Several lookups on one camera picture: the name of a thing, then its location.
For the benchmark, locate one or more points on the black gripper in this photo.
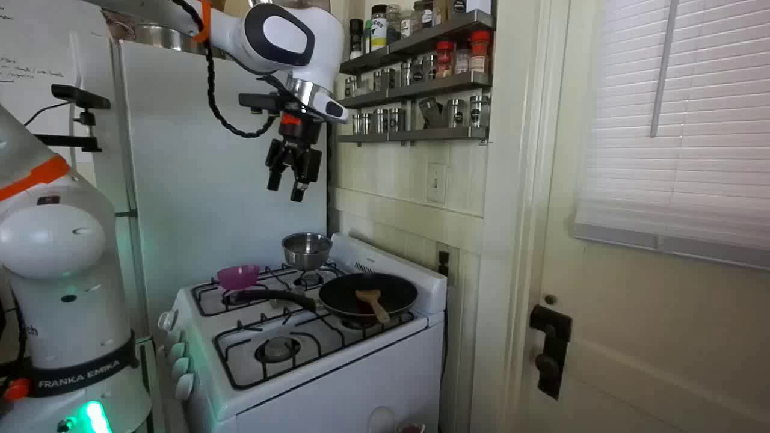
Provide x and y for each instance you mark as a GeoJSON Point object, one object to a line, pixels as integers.
{"type": "Point", "coordinates": [299, 146]}

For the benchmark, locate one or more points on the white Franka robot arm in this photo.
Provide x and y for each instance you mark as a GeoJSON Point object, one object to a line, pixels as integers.
{"type": "Point", "coordinates": [56, 266]}

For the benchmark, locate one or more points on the silver metal bowl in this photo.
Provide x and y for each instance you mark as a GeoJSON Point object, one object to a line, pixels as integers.
{"type": "Point", "coordinates": [306, 254]}

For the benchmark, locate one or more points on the pink plastic bowl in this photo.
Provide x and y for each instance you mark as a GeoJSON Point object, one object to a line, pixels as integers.
{"type": "Point", "coordinates": [239, 276]}

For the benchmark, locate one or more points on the black frying pan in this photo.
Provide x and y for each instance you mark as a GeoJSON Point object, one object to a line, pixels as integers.
{"type": "Point", "coordinates": [369, 294]}

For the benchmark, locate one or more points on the white refrigerator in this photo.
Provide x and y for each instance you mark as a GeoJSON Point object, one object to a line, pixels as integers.
{"type": "Point", "coordinates": [202, 183]}

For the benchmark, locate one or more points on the glass spice jar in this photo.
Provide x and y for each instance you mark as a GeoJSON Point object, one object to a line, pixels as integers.
{"type": "Point", "coordinates": [481, 110]}
{"type": "Point", "coordinates": [455, 114]}
{"type": "Point", "coordinates": [352, 124]}
{"type": "Point", "coordinates": [464, 60]}
{"type": "Point", "coordinates": [352, 86]}

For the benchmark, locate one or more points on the black stove grate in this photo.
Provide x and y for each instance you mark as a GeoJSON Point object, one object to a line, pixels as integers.
{"type": "Point", "coordinates": [211, 299]}
{"type": "Point", "coordinates": [241, 337]}

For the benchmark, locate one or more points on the wooden spatula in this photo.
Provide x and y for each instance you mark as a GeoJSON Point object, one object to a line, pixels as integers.
{"type": "Point", "coordinates": [374, 306]}

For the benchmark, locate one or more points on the dark spice jar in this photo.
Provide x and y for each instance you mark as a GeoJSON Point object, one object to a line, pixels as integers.
{"type": "Point", "coordinates": [433, 114]}

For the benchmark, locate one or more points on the dark glass bottle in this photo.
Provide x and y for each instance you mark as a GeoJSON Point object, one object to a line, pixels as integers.
{"type": "Point", "coordinates": [357, 38]}

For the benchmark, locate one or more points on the large black-lidded spice jar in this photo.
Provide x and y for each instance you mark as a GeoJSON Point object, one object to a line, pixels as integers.
{"type": "Point", "coordinates": [378, 29]}

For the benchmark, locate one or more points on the white stove knob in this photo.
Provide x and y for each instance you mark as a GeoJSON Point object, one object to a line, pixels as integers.
{"type": "Point", "coordinates": [178, 349]}
{"type": "Point", "coordinates": [186, 385]}
{"type": "Point", "coordinates": [181, 365]}
{"type": "Point", "coordinates": [168, 318]}

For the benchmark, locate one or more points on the silver metal pot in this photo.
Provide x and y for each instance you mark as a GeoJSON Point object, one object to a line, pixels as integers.
{"type": "Point", "coordinates": [166, 38]}

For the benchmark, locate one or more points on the red-lidded spice jar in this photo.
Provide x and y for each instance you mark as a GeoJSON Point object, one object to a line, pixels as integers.
{"type": "Point", "coordinates": [446, 60]}
{"type": "Point", "coordinates": [481, 53]}

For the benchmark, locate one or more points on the white gas stove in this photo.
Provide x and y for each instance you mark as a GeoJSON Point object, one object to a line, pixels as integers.
{"type": "Point", "coordinates": [345, 376]}

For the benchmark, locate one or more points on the black door lock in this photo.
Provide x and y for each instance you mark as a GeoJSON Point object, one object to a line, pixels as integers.
{"type": "Point", "coordinates": [552, 349]}

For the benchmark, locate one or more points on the white blind wand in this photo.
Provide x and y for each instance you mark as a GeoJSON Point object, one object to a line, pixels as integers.
{"type": "Point", "coordinates": [662, 72]}

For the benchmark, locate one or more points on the white window blind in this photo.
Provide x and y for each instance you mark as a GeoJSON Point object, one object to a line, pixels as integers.
{"type": "Point", "coordinates": [682, 120]}

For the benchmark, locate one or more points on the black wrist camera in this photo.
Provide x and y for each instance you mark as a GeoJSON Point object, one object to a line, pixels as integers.
{"type": "Point", "coordinates": [259, 101]}

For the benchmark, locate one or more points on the silver metal wall shelf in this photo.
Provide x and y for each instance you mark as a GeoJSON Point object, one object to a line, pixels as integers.
{"type": "Point", "coordinates": [418, 41]}
{"type": "Point", "coordinates": [418, 90]}
{"type": "Point", "coordinates": [418, 134]}

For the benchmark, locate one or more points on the white light switch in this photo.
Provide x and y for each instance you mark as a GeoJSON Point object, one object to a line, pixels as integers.
{"type": "Point", "coordinates": [437, 180]}

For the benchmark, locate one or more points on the wall outlet with black plug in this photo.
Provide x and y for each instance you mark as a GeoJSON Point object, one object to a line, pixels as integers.
{"type": "Point", "coordinates": [445, 262]}

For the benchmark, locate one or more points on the black camera on stand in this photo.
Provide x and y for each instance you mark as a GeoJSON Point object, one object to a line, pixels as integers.
{"type": "Point", "coordinates": [79, 97]}

